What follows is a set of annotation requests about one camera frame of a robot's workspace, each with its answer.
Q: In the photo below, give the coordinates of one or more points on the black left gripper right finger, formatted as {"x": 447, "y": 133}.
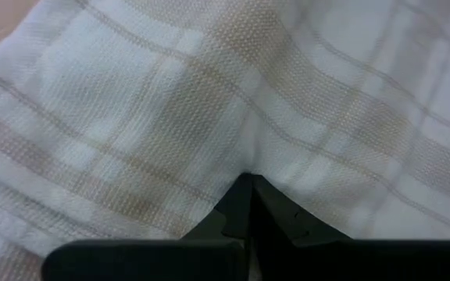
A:
{"x": 283, "y": 222}

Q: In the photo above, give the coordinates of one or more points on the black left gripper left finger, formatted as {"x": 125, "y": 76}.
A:
{"x": 231, "y": 218}

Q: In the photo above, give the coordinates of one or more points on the white towel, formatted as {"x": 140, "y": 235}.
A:
{"x": 209, "y": 97}

